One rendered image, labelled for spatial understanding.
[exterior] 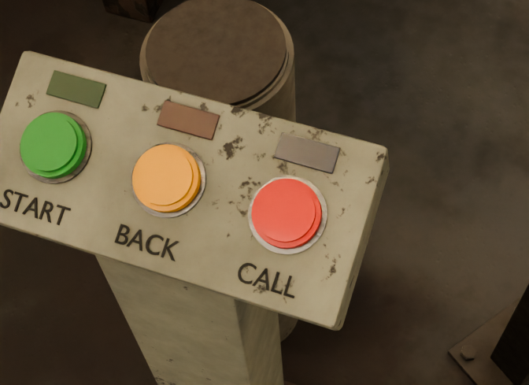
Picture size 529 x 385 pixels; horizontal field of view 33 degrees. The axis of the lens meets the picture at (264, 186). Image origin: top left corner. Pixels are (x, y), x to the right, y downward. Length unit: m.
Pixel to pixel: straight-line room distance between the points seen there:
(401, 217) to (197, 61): 0.58
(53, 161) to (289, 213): 0.15
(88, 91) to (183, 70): 0.14
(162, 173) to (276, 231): 0.08
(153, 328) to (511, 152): 0.72
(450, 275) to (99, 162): 0.70
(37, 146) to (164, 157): 0.08
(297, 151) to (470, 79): 0.84
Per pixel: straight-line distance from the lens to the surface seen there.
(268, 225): 0.50
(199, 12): 0.71
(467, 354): 1.11
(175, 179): 0.52
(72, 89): 0.56
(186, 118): 0.53
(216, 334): 0.64
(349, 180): 0.51
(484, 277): 1.17
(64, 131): 0.55
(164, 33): 0.70
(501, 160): 1.26
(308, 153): 0.52
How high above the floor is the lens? 1.05
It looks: 60 degrees down
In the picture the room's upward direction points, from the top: 5 degrees counter-clockwise
